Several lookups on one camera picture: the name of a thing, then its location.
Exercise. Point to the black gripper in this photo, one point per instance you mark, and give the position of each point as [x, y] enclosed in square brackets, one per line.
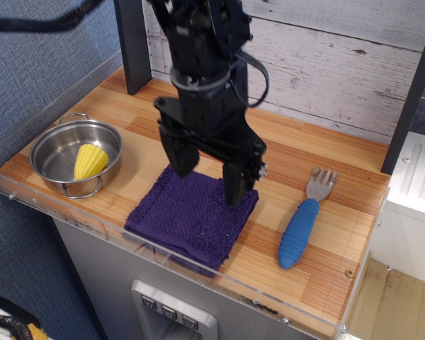
[213, 122]

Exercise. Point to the purple cloth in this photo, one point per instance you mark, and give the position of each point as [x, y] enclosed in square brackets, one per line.
[191, 217]

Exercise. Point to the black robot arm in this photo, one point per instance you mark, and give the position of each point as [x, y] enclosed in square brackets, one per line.
[210, 72]

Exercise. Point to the yellow toy corn cob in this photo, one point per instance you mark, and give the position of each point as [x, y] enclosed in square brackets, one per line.
[90, 161]

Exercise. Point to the grey toy fridge cabinet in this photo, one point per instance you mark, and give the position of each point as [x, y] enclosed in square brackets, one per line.
[107, 272]

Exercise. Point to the silver dispenser button panel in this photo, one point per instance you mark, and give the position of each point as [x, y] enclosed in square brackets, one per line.
[164, 316]

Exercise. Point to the small steel pot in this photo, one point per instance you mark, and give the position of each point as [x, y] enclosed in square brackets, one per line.
[54, 153]

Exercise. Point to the white toy sink unit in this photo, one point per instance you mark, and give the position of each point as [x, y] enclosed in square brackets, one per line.
[398, 240]

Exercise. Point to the yellow object at corner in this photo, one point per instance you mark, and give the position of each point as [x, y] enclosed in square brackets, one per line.
[37, 333]

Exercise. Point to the blue handled metal fork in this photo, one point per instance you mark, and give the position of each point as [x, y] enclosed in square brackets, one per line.
[296, 235]

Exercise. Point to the left dark grey post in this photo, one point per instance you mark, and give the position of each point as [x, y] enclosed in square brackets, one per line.
[133, 42]

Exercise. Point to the dark grey post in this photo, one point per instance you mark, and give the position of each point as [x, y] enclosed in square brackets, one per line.
[406, 117]
[133, 42]

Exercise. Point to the clear acrylic guard rail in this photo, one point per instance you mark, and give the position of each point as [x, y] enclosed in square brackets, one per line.
[326, 109]

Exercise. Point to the right dark grey post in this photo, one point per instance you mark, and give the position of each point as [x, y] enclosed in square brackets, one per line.
[406, 117]

